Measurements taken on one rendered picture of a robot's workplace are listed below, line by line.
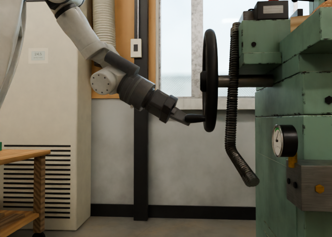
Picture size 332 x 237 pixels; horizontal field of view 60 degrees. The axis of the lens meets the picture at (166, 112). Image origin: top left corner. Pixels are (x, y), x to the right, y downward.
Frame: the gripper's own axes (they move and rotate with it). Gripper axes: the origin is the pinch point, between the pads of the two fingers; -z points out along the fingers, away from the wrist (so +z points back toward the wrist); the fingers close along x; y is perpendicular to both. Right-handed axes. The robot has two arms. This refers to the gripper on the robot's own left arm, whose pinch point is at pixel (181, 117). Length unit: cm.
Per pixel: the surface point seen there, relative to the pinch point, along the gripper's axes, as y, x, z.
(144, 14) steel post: 83, -98, 63
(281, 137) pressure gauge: -2.4, 27.5, -18.3
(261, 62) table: 18.7, 13.4, -10.7
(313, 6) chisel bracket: 43.7, 11.9, -16.2
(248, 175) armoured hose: -7.6, 11.5, -20.3
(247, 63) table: 17.0, 12.8, -7.8
